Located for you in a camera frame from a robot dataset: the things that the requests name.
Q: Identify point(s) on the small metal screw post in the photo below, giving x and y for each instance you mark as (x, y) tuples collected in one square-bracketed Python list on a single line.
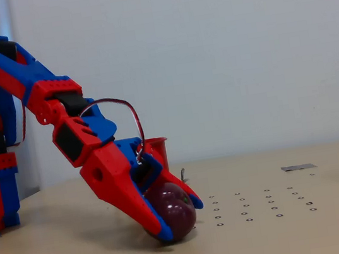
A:
[(183, 174)]

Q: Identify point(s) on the grey metal vertical pole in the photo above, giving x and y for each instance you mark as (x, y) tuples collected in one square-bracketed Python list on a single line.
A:
[(2, 14)]

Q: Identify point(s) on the red speckled enamel mug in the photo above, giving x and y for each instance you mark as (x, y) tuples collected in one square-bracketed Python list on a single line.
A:
[(165, 154)]

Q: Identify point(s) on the flat grey tape patch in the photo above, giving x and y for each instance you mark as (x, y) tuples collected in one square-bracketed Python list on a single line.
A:
[(298, 167)]

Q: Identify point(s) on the dark purple plum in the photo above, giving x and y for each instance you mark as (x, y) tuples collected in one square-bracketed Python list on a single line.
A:
[(176, 213)]

